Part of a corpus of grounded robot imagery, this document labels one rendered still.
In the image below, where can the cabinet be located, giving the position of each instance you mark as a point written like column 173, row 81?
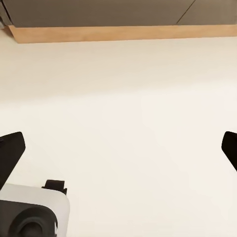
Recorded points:
column 105, row 13

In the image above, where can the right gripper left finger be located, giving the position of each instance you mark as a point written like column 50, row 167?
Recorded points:
column 12, row 147

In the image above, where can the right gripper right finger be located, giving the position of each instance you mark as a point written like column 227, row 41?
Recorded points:
column 229, row 147

